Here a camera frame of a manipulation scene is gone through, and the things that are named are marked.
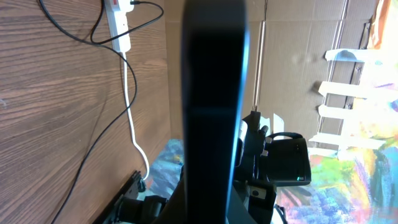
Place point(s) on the brown cardboard backdrop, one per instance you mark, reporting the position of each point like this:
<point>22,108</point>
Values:
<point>289,39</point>

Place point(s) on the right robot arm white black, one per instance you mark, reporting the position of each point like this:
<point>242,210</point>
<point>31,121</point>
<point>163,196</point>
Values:
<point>265,162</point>

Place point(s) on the Galaxy smartphone blue screen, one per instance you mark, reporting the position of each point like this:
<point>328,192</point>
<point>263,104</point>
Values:
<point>214,62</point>

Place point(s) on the white power extension strip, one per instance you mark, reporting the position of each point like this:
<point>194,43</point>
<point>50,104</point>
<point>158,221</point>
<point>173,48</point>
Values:
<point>116,11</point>

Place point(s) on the colourful painted floor cloth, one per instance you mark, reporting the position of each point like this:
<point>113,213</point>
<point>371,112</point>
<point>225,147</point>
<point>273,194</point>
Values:
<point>361,185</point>

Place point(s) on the white charger plug adapter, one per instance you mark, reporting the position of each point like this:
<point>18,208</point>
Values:
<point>130,3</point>

